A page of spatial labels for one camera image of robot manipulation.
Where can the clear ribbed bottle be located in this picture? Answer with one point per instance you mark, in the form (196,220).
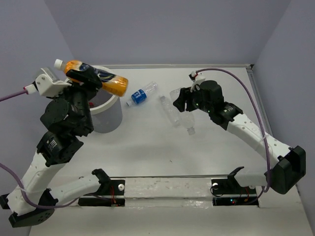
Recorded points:
(169,110)
(186,119)

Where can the white round bin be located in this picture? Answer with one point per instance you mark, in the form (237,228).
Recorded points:
(106,112)

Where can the blue label water bottle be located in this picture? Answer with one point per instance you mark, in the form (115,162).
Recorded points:
(142,94)

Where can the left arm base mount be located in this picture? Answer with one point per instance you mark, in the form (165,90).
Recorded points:
(112,196)

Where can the orange milk tea bottle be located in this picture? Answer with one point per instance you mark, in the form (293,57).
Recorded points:
(112,83)

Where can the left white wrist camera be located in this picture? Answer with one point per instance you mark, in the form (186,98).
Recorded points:
(47,84)

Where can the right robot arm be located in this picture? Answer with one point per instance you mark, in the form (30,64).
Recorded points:
(287,164)

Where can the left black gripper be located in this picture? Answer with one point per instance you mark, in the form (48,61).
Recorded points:
(95,84)

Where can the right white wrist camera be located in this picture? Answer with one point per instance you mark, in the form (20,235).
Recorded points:
(197,78)

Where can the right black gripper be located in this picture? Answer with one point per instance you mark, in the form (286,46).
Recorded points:
(185,96)

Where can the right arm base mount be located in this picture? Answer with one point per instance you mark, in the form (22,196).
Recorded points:
(229,193)

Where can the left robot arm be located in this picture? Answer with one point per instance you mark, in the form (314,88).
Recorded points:
(67,118)

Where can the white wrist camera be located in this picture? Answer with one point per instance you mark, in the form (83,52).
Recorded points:
(197,78)
(47,84)

